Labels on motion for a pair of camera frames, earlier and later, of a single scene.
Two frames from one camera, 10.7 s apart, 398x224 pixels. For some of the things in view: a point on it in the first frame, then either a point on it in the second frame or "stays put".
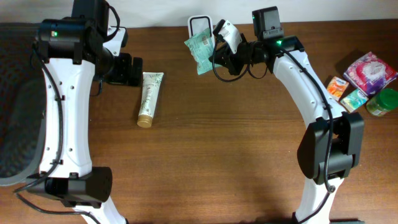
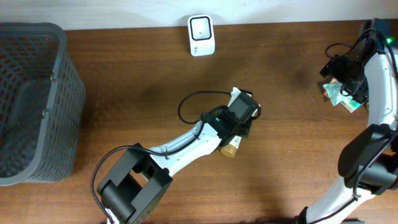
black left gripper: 124,76 to 245,127
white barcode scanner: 197,23 stays put
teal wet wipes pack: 201,49 to 333,90
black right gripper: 230,58 to 333,68
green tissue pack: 354,100 stays put
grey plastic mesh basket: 23,112 stays put
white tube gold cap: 151,85 to 230,149
